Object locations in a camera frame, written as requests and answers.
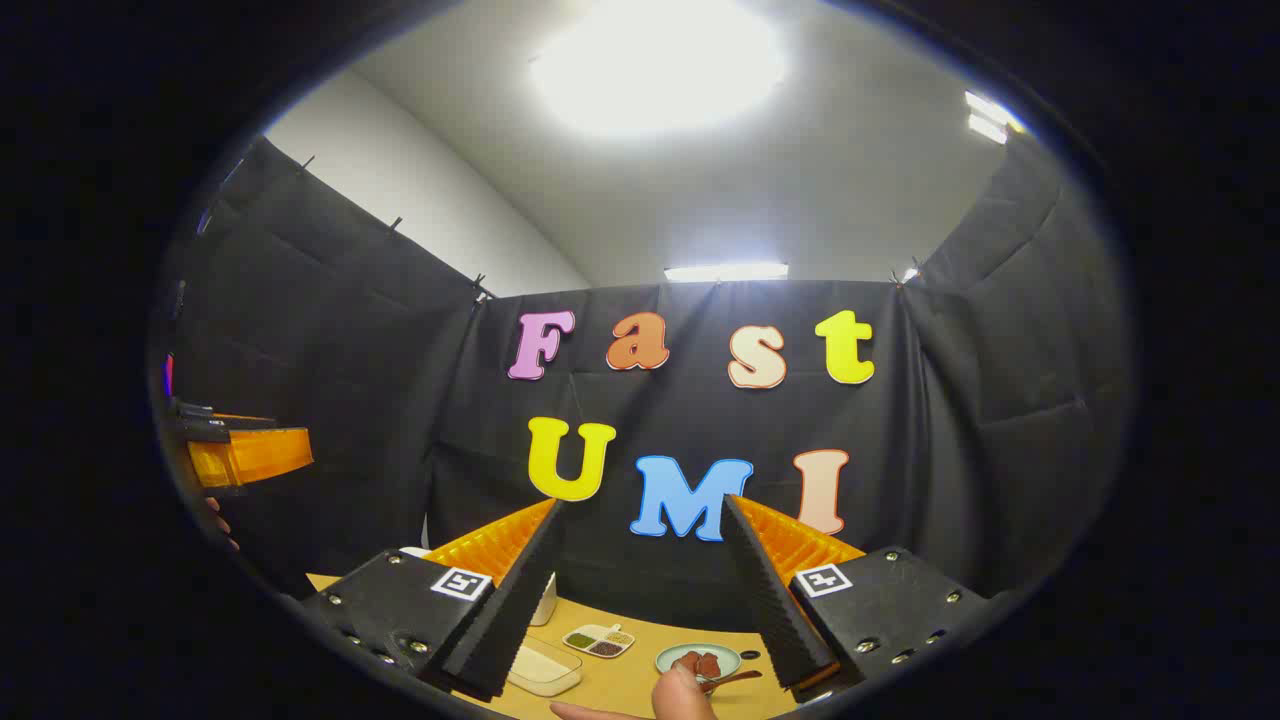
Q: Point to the white divided dish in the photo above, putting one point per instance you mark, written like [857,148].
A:
[598,640]

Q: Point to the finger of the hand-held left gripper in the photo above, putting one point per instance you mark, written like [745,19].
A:
[255,455]

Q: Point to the clear plastic rice container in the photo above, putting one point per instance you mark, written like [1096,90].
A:
[545,668]

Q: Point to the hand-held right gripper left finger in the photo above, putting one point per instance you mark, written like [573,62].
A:
[510,610]

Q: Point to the white toaster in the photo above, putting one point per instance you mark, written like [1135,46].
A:
[544,600]

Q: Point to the red meat slice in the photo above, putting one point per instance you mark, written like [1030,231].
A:
[686,660]
[709,664]

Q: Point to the brown wooden spoon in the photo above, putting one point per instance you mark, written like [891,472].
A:
[738,678]

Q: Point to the black backdrop cloth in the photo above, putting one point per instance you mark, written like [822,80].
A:
[700,420]

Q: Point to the dark red beans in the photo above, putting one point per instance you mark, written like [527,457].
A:
[606,648]

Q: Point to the pale green plate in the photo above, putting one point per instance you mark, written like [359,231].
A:
[725,655]

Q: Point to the large bright ceiling light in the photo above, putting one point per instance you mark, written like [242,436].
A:
[655,60]

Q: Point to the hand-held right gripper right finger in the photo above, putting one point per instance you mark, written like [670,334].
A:
[775,610]

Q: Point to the long ceiling light strip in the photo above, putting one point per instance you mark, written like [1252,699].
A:
[725,272]

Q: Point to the white rice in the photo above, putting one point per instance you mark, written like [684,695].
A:
[545,665]

